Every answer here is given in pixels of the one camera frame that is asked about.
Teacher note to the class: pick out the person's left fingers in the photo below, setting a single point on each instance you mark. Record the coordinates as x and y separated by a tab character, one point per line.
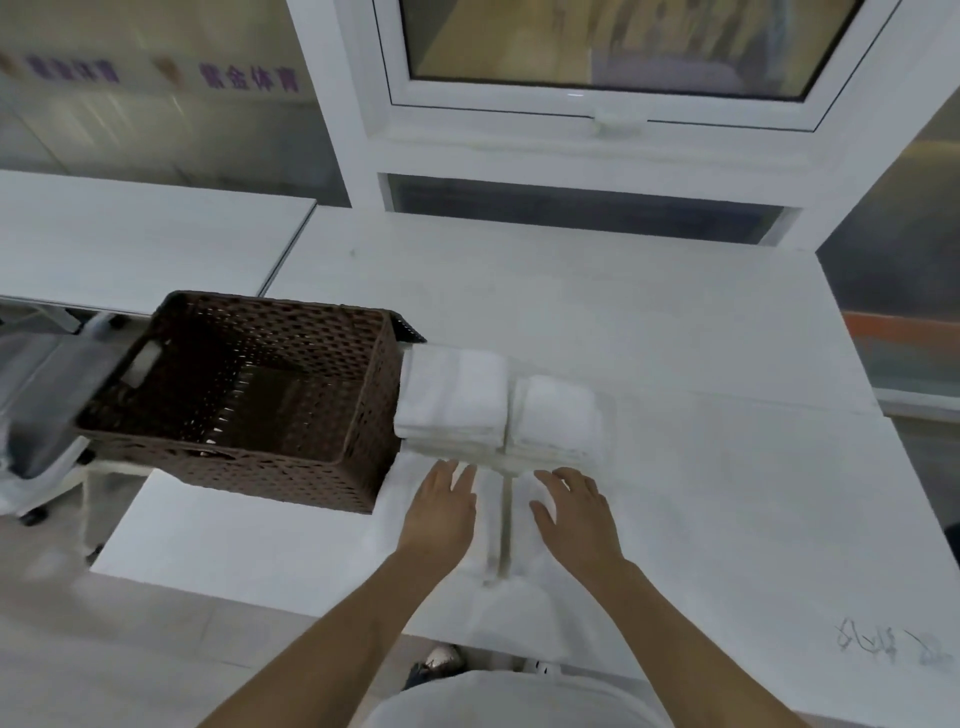
450	478

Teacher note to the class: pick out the person's white shirt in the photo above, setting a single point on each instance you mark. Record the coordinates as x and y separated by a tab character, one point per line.
517	705

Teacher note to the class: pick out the person's right hand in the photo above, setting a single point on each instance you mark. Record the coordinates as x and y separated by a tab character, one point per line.
581	521

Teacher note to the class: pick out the folded white towel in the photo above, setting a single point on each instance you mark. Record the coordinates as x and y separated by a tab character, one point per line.
559	416
452	394

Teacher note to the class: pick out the frosted strip with purple print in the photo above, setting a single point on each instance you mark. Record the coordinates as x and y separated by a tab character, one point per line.
157	73

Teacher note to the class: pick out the person's white shoe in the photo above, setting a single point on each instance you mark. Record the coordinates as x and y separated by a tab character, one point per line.
440	664
544	665

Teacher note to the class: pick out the person's right forearm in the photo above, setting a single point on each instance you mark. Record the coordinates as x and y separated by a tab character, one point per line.
690	652

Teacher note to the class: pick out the white towel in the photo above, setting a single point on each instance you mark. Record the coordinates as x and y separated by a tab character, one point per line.
484	600
559	416
452	394

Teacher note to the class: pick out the brown woven plastic basket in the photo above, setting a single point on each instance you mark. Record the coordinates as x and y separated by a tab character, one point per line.
247	397

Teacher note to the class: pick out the person's left hand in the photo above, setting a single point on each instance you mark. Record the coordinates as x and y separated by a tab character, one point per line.
439	514

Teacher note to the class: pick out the person's left forearm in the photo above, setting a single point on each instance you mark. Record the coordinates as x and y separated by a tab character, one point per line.
337	645

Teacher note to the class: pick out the orange board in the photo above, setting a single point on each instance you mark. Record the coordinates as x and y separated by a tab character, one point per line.
904	334

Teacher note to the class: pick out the grey office chair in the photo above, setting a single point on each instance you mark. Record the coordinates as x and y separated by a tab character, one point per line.
45	397

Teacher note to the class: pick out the person's right thumb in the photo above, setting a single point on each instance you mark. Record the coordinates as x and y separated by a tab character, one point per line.
543	514

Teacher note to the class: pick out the white window frame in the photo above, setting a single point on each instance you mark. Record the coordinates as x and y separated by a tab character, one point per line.
570	150

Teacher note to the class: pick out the white desk with metal legs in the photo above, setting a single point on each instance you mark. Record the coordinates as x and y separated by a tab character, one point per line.
135	232

